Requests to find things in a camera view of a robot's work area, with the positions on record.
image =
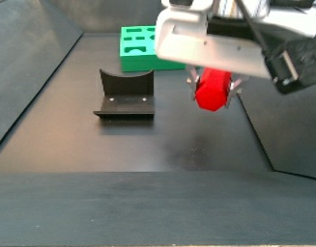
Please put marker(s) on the red hexagonal prism block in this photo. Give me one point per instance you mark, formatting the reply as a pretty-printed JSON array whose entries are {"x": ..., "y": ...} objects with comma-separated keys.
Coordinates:
[{"x": 210, "y": 94}]

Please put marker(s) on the green foam shape-sorter board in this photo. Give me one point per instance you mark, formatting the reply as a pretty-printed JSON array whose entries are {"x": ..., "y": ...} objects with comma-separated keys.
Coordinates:
[{"x": 137, "y": 51}]

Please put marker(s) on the black curved cradle stand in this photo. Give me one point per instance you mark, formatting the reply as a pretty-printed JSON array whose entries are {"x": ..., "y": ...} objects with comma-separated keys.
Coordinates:
[{"x": 127, "y": 95}]

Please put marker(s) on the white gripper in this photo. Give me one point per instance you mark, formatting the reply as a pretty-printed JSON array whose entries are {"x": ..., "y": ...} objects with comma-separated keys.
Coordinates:
[{"x": 224, "y": 34}]

